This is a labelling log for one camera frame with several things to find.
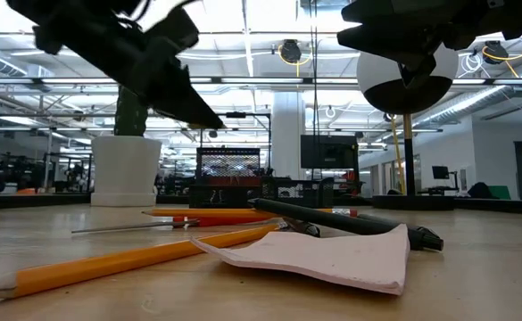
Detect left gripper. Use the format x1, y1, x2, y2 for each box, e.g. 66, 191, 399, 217
5, 0, 225, 131

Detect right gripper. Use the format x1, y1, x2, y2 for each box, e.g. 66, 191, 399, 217
336, 0, 505, 89

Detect orange pencil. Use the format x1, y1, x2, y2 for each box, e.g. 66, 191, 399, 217
142, 207, 360, 219
0, 221, 282, 301

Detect red-handled scissors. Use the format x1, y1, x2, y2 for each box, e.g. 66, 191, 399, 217
70, 215, 288, 235

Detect black pen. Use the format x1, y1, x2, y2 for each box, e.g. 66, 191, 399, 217
247, 197, 422, 251
357, 212, 444, 251
282, 217, 322, 238

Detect pink sticky note pad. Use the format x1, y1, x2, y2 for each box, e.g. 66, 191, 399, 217
190, 223, 411, 297

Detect black mesh desk organizer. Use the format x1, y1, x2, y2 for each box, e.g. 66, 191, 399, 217
187, 146, 336, 210

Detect green cactus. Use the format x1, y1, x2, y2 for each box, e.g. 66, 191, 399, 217
113, 86, 150, 137

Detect white hexagonal plant pot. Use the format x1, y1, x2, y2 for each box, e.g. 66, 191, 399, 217
89, 135, 163, 208

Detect yellow pole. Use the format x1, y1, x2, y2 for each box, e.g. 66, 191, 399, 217
389, 116, 408, 196

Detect black monitor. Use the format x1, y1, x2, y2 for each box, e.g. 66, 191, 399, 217
300, 134, 360, 170

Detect small desk monitor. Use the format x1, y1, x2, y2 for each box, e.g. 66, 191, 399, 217
431, 165, 452, 181

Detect background robot workstation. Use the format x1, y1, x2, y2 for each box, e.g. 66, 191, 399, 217
0, 146, 93, 196

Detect black bag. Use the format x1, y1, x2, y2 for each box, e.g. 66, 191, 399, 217
467, 181, 496, 200

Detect green chair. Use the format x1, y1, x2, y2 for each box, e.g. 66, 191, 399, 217
487, 185, 512, 201

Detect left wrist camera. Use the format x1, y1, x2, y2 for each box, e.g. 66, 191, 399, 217
144, 4, 201, 53

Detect black gantry frame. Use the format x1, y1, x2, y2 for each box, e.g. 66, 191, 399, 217
197, 111, 273, 177

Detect hanging black cable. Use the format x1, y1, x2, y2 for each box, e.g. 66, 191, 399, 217
309, 0, 320, 137

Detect hanging cable reel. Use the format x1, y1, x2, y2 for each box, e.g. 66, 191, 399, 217
278, 38, 304, 66
482, 39, 510, 66

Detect silver air duct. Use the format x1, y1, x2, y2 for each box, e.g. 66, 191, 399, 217
416, 84, 511, 124

